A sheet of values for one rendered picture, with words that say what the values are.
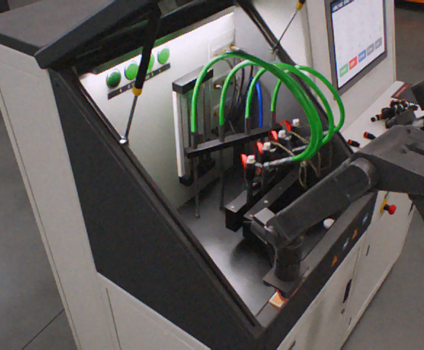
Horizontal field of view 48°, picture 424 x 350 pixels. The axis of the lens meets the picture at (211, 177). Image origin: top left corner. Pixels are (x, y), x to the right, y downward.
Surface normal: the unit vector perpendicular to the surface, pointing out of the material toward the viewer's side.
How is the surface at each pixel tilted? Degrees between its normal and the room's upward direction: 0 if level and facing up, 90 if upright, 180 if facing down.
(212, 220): 0
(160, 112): 90
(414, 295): 0
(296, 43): 90
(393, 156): 13
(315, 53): 76
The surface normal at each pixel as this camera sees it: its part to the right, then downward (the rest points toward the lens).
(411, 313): -0.02, -0.80
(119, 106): 0.79, 0.36
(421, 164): -0.24, -0.78
